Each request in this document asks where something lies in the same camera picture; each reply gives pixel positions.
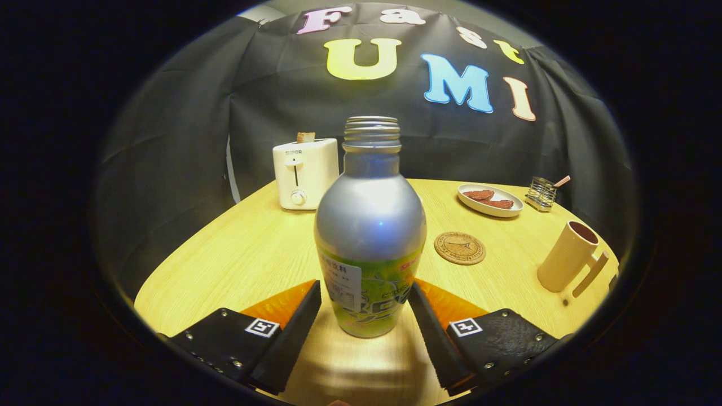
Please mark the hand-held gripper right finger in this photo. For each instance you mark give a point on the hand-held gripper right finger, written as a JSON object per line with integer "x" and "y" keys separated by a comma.
{"x": 434, "y": 338}

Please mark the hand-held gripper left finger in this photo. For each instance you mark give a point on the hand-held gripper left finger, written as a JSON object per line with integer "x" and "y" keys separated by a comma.
{"x": 290, "y": 338}

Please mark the round cork coaster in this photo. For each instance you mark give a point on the round cork coaster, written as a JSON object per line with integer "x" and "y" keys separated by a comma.
{"x": 459, "y": 248}

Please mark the silver juice bottle green label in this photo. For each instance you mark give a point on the silver juice bottle green label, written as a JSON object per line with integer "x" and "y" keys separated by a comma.
{"x": 369, "y": 220}

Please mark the wooden table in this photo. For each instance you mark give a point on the wooden table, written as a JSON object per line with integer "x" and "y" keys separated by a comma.
{"x": 242, "y": 254}

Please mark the white oval plate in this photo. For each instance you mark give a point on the white oval plate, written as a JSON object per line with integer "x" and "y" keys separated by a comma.
{"x": 491, "y": 211}

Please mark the brown meat piece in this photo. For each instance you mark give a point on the brown meat piece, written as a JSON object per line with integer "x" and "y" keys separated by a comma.
{"x": 478, "y": 195}
{"x": 499, "y": 203}

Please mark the white toaster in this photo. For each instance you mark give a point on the white toaster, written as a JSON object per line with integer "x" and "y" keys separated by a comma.
{"x": 313, "y": 175}

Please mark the toast bread slice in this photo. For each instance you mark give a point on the toast bread slice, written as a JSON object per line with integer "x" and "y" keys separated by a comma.
{"x": 306, "y": 137}

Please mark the pink striped straw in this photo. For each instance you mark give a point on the pink striped straw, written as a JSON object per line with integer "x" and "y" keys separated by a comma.
{"x": 562, "y": 181}

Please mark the black backdrop cloth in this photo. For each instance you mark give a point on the black backdrop cloth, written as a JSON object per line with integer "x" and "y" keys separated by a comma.
{"x": 180, "y": 141}

